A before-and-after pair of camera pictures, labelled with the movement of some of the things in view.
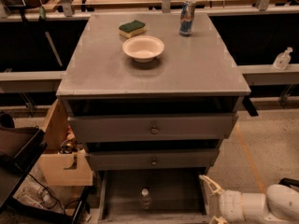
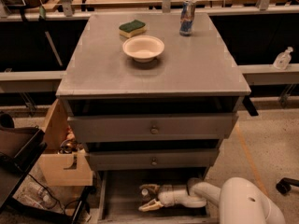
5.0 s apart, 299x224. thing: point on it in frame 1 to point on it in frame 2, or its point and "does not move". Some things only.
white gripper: (231, 203) to (170, 195)
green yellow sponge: (132, 29) does not move
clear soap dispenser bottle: (283, 59) does not move
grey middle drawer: (135, 159) does not move
